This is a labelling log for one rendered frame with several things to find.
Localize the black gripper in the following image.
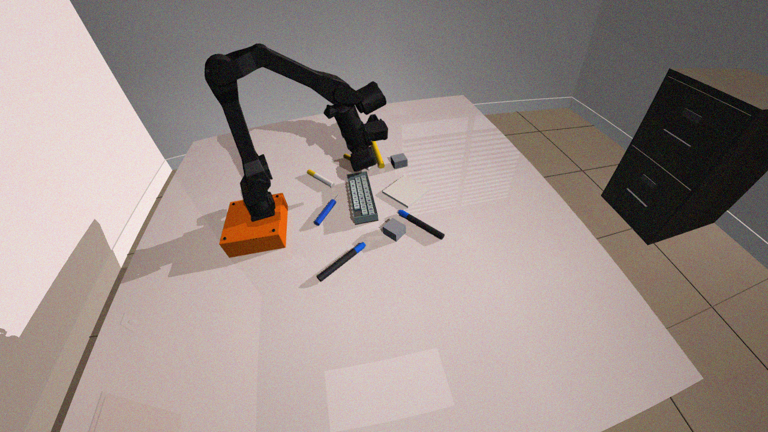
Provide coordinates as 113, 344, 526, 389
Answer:
340, 120, 377, 172

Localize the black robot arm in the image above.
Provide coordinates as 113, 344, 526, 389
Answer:
205, 43, 388, 221

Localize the black keyboard with white keys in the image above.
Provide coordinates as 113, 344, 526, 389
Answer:
347, 171, 379, 225

